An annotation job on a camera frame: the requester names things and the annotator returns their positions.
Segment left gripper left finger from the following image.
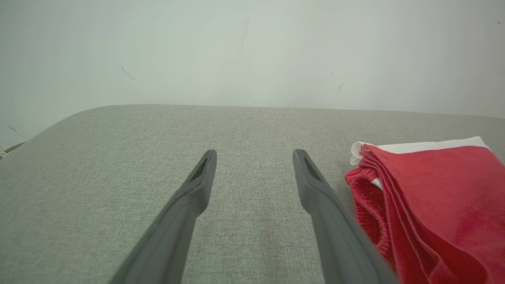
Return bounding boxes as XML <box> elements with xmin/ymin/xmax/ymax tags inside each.
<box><xmin>110</xmin><ymin>149</ymin><xmax>218</xmax><ymax>284</ymax></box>

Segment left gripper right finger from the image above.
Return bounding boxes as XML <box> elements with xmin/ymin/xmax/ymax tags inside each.
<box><xmin>292</xmin><ymin>149</ymin><xmax>399</xmax><ymax>284</ymax></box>

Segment red shorts with white trim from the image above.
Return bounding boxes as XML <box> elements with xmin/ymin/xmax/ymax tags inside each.
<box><xmin>344</xmin><ymin>136</ymin><xmax>505</xmax><ymax>284</ymax></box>

